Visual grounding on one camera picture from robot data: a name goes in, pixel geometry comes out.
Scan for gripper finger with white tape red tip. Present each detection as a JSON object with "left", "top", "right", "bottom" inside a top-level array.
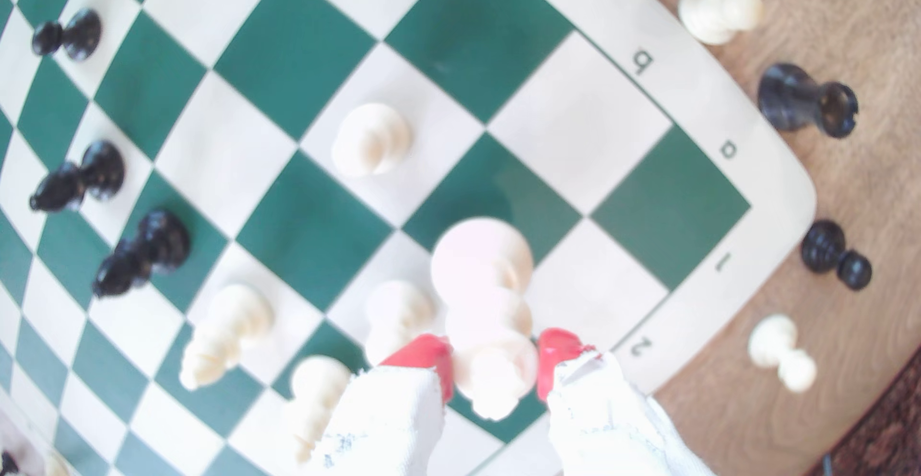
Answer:
[
  {"left": 306, "top": 333, "right": 456, "bottom": 476},
  {"left": 536, "top": 328, "right": 713, "bottom": 476}
]

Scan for white king chess piece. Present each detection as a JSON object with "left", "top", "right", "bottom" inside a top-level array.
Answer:
[{"left": 430, "top": 217, "right": 539, "bottom": 421}]

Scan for white bishop chess piece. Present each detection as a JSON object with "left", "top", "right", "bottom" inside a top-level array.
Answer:
[
  {"left": 284, "top": 355, "right": 354, "bottom": 464},
  {"left": 178, "top": 284, "right": 275, "bottom": 391}
]

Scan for white pawn chess piece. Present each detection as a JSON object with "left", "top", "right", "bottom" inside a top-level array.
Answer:
[
  {"left": 363, "top": 279, "right": 436, "bottom": 367},
  {"left": 331, "top": 102, "right": 413, "bottom": 178},
  {"left": 678, "top": 0, "right": 764, "bottom": 47},
  {"left": 747, "top": 314, "right": 818, "bottom": 394}
]

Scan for green and cream chess mat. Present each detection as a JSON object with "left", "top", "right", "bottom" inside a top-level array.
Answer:
[{"left": 0, "top": 0, "right": 817, "bottom": 476}]

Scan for black rook chess piece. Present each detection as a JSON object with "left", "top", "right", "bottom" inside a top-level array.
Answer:
[{"left": 757, "top": 63, "right": 859, "bottom": 139}]

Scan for black bishop chess piece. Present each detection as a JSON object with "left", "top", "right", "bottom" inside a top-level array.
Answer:
[
  {"left": 92, "top": 208, "right": 191, "bottom": 298},
  {"left": 29, "top": 140, "right": 125, "bottom": 213}
]

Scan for black pawn chess piece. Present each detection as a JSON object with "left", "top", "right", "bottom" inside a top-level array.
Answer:
[
  {"left": 801, "top": 219, "right": 873, "bottom": 291},
  {"left": 31, "top": 8, "right": 102, "bottom": 61}
]

